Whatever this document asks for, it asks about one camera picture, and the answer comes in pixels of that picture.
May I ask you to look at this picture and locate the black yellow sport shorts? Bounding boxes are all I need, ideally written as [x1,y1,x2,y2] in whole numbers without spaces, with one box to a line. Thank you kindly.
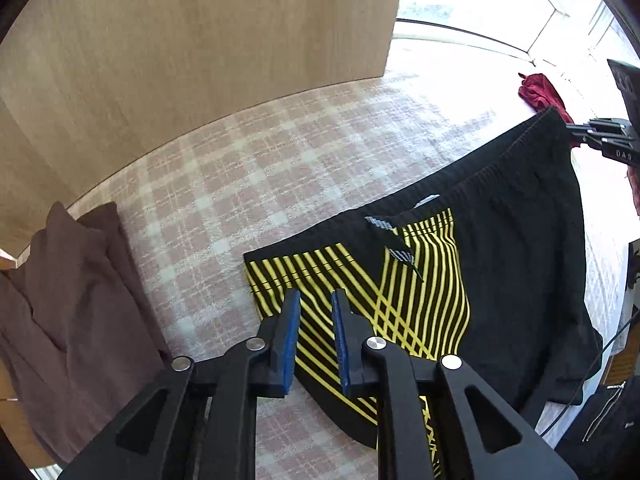
[244,121,602,452]

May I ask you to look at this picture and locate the dark red garment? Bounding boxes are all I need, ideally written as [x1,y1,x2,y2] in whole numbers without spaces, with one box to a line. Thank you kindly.
[518,73,580,148]

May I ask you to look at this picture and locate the brown folded garment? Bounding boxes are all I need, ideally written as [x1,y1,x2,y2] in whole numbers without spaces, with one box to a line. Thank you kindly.
[1,203,171,464]

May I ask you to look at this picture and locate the pink plaid tablecloth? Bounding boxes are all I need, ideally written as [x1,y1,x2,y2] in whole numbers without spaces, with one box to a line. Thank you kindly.
[70,68,639,479]

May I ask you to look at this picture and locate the light wooden board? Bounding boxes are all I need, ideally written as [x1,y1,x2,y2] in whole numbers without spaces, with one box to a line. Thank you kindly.
[1,0,398,254]

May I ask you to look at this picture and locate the white window frame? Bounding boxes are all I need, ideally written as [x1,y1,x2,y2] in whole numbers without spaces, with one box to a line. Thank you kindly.
[394,0,636,65]

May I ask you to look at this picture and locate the black cable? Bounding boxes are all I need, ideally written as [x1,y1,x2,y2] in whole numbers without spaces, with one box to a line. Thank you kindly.
[537,309,640,436]

